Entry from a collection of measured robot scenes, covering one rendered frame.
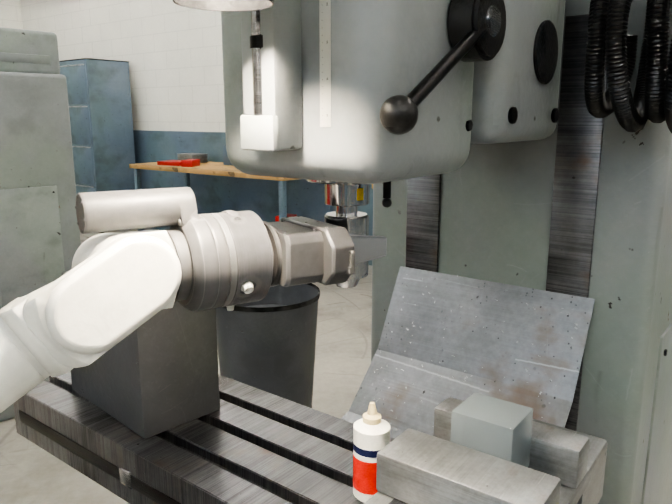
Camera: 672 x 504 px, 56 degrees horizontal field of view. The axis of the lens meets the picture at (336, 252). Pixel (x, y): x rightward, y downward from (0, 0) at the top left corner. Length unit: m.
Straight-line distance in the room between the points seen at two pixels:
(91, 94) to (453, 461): 7.42
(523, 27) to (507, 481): 0.45
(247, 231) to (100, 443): 0.45
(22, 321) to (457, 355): 0.66
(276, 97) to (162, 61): 7.30
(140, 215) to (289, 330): 2.04
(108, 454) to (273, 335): 1.70
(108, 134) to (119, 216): 7.38
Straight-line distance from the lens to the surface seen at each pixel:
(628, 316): 0.95
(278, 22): 0.55
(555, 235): 0.95
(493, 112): 0.68
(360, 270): 0.65
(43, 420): 1.05
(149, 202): 0.56
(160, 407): 0.87
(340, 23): 0.55
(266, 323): 2.53
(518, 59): 0.72
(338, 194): 0.63
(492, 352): 0.97
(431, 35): 0.59
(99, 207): 0.55
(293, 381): 2.68
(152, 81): 7.98
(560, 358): 0.94
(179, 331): 0.85
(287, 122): 0.55
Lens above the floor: 1.37
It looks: 12 degrees down
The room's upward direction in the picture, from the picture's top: straight up
